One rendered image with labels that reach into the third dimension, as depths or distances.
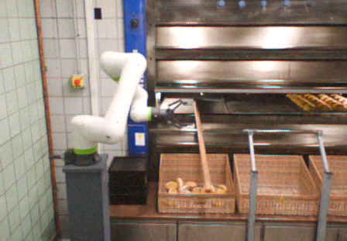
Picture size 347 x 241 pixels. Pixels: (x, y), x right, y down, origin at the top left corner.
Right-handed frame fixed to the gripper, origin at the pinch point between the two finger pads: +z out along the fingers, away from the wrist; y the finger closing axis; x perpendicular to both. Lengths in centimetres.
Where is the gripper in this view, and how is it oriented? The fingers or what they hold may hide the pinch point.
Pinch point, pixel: (190, 114)
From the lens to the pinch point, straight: 233.1
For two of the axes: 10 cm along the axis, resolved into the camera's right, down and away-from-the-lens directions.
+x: -0.3, 2.6, -9.6
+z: 10.0, 0.1, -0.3
